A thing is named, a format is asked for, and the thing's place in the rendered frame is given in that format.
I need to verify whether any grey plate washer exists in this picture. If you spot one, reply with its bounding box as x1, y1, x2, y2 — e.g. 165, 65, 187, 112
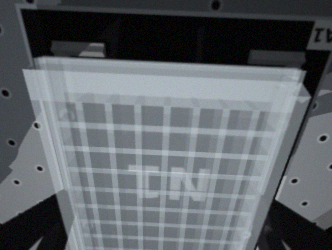
326, 226, 332, 234

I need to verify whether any white rectangular well plate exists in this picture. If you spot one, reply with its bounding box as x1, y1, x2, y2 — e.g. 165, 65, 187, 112
22, 56, 311, 250

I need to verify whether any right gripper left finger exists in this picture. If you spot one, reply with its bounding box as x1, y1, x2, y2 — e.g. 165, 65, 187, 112
0, 193, 68, 250

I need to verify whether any grey perforated base plate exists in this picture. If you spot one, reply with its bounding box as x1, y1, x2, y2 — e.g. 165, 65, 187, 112
0, 0, 332, 230

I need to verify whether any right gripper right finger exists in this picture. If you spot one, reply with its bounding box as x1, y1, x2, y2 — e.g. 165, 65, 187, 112
257, 198, 332, 250

